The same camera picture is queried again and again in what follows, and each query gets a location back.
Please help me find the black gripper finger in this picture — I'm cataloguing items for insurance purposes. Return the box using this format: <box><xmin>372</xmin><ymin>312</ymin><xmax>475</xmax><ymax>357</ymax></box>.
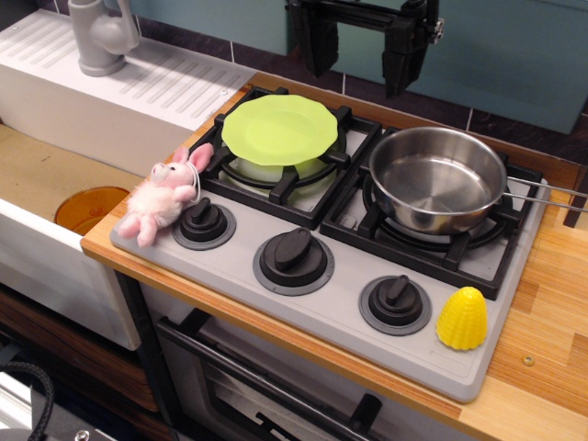
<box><xmin>300</xmin><ymin>16</ymin><xmax>339</xmax><ymax>77</ymax></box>
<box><xmin>383</xmin><ymin>25</ymin><xmax>428</xmax><ymax>98</ymax></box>

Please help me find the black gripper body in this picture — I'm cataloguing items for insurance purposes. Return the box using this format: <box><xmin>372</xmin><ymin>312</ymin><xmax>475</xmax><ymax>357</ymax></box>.
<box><xmin>288</xmin><ymin>1</ymin><xmax>445</xmax><ymax>44</ymax></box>

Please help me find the yellow plastic corn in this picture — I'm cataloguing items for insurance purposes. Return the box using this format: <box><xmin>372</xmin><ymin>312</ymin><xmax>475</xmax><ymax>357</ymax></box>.
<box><xmin>436</xmin><ymin>287</ymin><xmax>488</xmax><ymax>350</ymax></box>

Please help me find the green plastic plate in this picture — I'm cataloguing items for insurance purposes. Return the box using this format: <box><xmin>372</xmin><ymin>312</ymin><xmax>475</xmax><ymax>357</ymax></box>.
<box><xmin>221</xmin><ymin>95</ymin><xmax>338</xmax><ymax>166</ymax></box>

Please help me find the left black burner grate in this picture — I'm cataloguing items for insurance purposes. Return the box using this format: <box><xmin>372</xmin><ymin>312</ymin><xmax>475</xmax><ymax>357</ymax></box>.
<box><xmin>198</xmin><ymin>87</ymin><xmax>382</xmax><ymax>229</ymax></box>

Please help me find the black burner grate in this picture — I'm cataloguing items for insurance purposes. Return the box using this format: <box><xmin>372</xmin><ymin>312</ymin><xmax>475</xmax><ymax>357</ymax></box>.
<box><xmin>198</xmin><ymin>87</ymin><xmax>382</xmax><ymax>229</ymax></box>
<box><xmin>321</xmin><ymin>149</ymin><xmax>543</xmax><ymax>300</ymax></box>

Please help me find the stainless steel pot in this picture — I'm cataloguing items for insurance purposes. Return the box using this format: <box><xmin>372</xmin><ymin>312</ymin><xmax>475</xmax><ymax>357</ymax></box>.
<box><xmin>368</xmin><ymin>126</ymin><xmax>588</xmax><ymax>236</ymax></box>

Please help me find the grey toy stove top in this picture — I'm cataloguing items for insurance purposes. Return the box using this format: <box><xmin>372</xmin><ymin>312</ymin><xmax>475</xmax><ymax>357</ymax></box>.
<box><xmin>108</xmin><ymin>123</ymin><xmax>551</xmax><ymax>404</ymax></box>

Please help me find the grey toy faucet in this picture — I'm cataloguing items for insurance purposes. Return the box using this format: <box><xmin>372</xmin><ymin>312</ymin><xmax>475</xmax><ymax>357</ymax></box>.
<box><xmin>68</xmin><ymin>0</ymin><xmax>140</xmax><ymax>77</ymax></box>

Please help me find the left black stove knob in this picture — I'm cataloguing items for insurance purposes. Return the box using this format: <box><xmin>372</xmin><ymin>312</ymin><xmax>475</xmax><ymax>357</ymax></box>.
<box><xmin>173</xmin><ymin>198</ymin><xmax>237</xmax><ymax>251</ymax></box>

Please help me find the black stove knob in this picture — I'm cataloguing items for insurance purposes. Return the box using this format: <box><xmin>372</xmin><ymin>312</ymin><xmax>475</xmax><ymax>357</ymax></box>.
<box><xmin>253</xmin><ymin>228</ymin><xmax>334</xmax><ymax>297</ymax></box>
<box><xmin>359</xmin><ymin>275</ymin><xmax>432</xmax><ymax>337</ymax></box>
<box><xmin>173</xmin><ymin>198</ymin><xmax>237</xmax><ymax>251</ymax></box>

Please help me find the middle black stove knob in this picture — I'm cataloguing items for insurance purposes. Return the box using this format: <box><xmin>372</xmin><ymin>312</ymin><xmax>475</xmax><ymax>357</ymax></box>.
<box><xmin>253</xmin><ymin>228</ymin><xmax>334</xmax><ymax>297</ymax></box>

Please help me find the right black burner grate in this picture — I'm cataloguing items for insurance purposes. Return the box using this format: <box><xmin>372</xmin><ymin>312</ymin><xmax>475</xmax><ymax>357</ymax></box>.
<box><xmin>321</xmin><ymin>149</ymin><xmax>543</xmax><ymax>300</ymax></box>

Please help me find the pink plush bunny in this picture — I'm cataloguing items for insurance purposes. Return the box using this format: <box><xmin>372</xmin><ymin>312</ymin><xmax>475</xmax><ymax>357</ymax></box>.
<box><xmin>118</xmin><ymin>143</ymin><xmax>214</xmax><ymax>248</ymax></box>

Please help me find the right black stove knob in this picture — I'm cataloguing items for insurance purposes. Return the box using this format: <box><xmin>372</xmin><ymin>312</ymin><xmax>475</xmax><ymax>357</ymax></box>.
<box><xmin>359</xmin><ymin>275</ymin><xmax>432</xmax><ymax>337</ymax></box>

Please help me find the white toy sink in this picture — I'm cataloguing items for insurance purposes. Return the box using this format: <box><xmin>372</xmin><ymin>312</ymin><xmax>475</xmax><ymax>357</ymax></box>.
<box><xmin>1</xmin><ymin>9</ymin><xmax>253</xmax><ymax>351</ymax></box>

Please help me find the orange plastic cup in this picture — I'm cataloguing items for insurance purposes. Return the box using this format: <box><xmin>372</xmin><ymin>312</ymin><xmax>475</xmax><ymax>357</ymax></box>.
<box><xmin>53</xmin><ymin>186</ymin><xmax>130</xmax><ymax>235</ymax></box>

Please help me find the toy oven door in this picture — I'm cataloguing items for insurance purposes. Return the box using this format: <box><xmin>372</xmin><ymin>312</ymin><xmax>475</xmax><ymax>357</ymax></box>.
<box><xmin>152</xmin><ymin>310</ymin><xmax>468</xmax><ymax>440</ymax></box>

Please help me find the black oven handle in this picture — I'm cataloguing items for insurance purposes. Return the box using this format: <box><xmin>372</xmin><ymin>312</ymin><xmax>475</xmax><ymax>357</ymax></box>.
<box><xmin>156</xmin><ymin>318</ymin><xmax>381</xmax><ymax>440</ymax></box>

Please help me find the black braided cable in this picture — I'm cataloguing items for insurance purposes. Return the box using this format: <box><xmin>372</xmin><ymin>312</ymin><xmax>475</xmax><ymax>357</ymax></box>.
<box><xmin>0</xmin><ymin>360</ymin><xmax>56</xmax><ymax>441</ymax></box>

